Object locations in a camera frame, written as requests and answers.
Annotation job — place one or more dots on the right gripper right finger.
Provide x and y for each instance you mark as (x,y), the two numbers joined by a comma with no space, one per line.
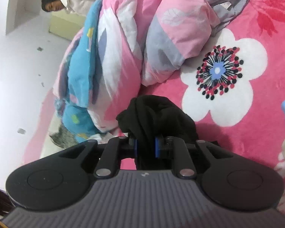
(172,154)

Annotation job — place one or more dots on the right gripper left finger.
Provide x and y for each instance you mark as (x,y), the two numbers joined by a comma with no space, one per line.
(117,149)

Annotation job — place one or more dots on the black garment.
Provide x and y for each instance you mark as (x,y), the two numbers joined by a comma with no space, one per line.
(149,120)

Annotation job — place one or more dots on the dark patterned cloth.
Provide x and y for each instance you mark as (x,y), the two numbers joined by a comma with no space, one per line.
(63,138)

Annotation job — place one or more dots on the pink floral bed blanket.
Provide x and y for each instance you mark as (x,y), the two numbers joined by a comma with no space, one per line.
(234,88)

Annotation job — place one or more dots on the pink white blue duvet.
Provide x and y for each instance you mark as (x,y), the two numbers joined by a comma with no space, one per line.
(126,44)

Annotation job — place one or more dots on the pale green cabinet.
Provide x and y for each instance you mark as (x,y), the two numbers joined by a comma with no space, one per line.
(65,25)

